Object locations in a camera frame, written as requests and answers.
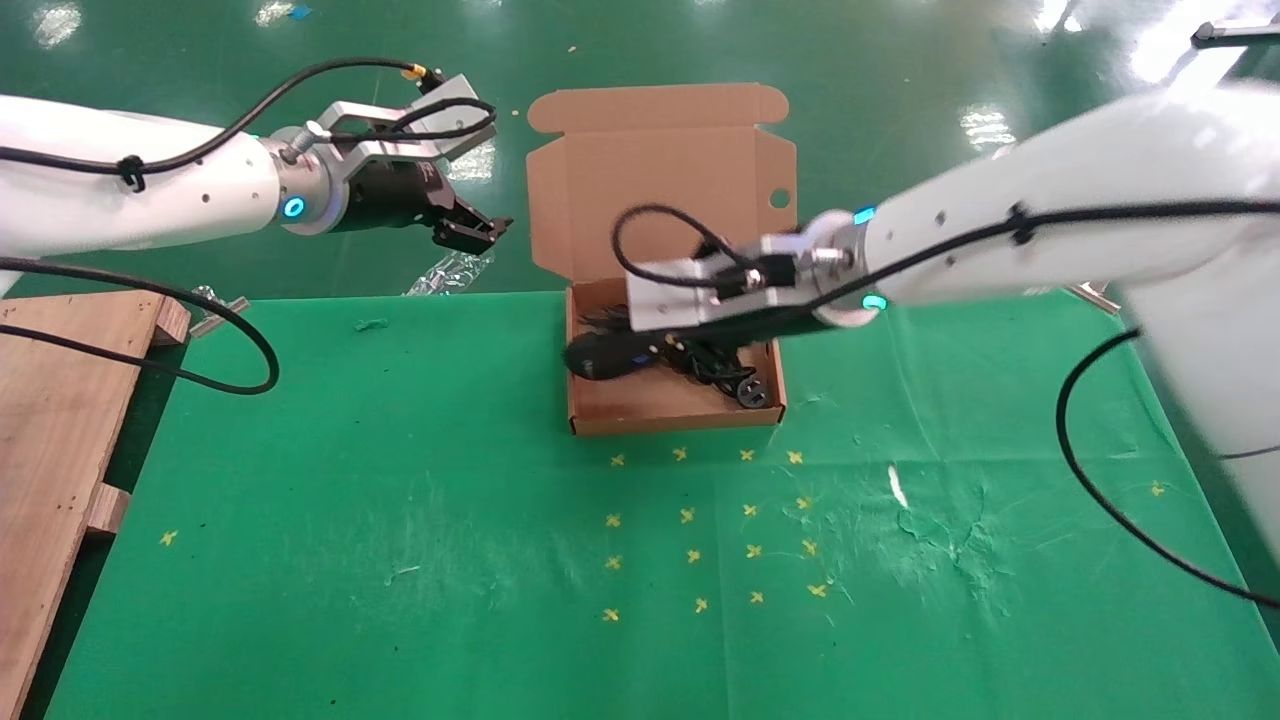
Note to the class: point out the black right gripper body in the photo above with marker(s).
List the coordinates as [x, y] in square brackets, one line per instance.
[770, 325]

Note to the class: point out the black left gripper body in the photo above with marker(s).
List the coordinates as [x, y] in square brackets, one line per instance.
[390, 195]

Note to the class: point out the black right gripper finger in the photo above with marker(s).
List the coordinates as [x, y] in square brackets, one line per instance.
[685, 352]
[608, 318]

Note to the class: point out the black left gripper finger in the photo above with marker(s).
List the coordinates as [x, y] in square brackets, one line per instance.
[462, 240]
[485, 222]

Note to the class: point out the black computer mouse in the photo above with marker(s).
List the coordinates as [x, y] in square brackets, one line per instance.
[600, 358]

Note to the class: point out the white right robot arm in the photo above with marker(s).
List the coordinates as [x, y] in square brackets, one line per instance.
[1050, 220]

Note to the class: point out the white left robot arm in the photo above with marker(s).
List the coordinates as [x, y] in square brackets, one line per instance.
[120, 200]

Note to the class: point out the brown cardboard box with lid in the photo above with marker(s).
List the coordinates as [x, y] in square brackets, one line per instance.
[650, 180]

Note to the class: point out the clear plastic wrapper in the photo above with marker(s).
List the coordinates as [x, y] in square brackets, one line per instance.
[450, 272]

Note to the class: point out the white paper scrap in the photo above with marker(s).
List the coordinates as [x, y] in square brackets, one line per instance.
[897, 485]

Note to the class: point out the silver binder clip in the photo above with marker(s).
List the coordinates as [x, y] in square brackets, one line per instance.
[1095, 297]
[215, 315]

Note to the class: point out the wooden board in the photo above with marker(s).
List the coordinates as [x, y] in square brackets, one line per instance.
[50, 420]

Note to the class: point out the grey metal table foot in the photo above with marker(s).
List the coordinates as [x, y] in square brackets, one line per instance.
[1240, 32]

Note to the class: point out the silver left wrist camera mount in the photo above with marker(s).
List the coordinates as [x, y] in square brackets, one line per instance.
[400, 145]

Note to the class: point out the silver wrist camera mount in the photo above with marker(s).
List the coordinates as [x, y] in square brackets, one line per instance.
[400, 145]
[680, 295]

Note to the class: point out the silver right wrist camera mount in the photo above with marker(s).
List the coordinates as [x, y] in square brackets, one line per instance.
[680, 295]

